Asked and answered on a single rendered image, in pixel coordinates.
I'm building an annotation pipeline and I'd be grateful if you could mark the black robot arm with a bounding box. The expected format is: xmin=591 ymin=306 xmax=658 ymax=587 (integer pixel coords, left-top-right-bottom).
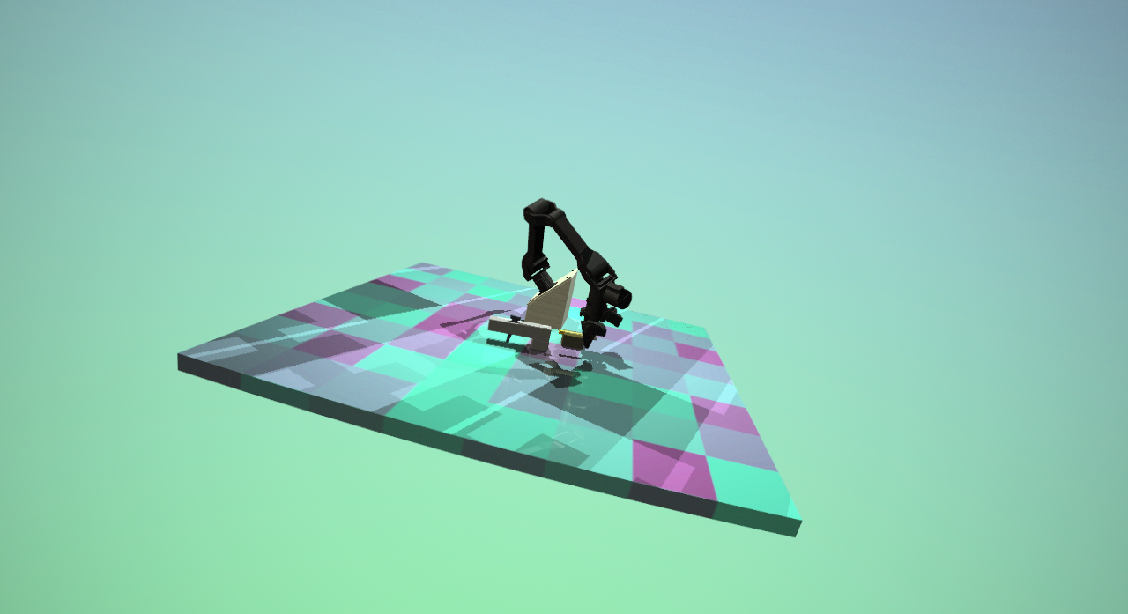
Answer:
xmin=522 ymin=198 xmax=632 ymax=328

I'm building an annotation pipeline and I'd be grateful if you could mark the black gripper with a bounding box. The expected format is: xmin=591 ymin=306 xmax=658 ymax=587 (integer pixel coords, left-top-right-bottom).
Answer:
xmin=579 ymin=296 xmax=607 ymax=349

